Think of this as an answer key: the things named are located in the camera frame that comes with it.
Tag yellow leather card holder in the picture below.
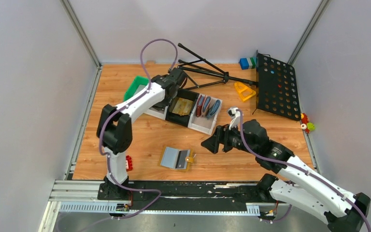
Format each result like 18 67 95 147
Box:
158 146 196 172

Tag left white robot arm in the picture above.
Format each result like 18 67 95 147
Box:
97 68 188 199

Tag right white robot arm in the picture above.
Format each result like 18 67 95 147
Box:
201 120 371 232

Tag white bin with card holders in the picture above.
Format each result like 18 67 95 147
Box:
187 94 222 135

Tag blue card holder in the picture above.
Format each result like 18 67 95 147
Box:
206 100 221 119

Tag pink card holder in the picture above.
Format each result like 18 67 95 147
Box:
201 96 211 117

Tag red card holder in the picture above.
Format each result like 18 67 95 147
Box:
195 95 205 117

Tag gold cards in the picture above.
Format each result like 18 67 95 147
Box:
171 98 194 116

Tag white bin with black cards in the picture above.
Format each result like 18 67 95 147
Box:
145 105 169 120

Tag black plastic bin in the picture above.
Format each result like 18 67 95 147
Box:
165 89 200 127

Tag yellow plastic triangle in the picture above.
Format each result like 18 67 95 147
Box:
234 82 257 102

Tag black perforated stand tray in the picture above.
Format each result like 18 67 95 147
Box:
256 51 301 121

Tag black folded music stand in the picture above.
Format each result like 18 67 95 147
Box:
177 43 258 90

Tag red green toy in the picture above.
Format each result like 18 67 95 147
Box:
300 113 315 134

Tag blue green toy block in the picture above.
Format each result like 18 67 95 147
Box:
239 57 257 70

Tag red white small block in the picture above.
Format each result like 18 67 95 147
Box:
126 155 133 172

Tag green plastic bin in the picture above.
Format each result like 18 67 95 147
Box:
124 76 149 101

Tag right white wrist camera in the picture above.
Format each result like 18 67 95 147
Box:
228 107 241 130

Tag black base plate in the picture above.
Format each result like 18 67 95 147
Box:
97 180 276 212

